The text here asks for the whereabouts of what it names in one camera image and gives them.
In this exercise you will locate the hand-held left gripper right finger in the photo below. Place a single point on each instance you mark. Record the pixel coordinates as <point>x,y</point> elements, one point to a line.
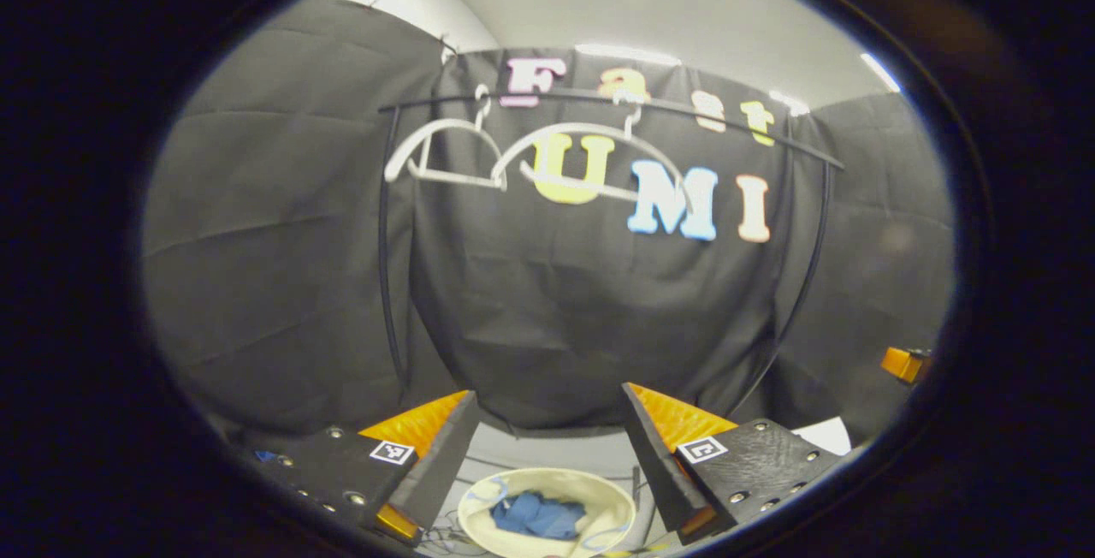
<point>654,460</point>

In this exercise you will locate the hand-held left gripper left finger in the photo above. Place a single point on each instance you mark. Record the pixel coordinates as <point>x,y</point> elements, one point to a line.
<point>436,468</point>

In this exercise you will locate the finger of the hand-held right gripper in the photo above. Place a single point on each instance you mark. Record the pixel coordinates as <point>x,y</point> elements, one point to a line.
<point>902,365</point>

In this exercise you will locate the beige laundry hamper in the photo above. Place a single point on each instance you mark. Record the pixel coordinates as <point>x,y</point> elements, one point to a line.
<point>599,498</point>

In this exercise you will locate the black metal clothes rack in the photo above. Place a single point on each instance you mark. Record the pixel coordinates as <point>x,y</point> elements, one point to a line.
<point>381,241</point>

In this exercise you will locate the white plastic clothes hanger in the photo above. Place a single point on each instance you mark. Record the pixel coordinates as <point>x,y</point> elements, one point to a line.
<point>453,121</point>
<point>590,126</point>

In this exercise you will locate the white paper sheet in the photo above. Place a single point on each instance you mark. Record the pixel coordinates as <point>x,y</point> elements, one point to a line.
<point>823,436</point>

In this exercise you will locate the small blue cloth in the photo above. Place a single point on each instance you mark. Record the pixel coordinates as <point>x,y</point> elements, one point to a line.
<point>265,456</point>

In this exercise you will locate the black backdrop cloth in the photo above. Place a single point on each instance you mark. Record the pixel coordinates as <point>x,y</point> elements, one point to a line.
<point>556,301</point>

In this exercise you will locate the ceiling light panel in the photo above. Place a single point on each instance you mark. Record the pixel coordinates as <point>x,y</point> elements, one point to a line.
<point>879,72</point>
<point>789,102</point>
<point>629,54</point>

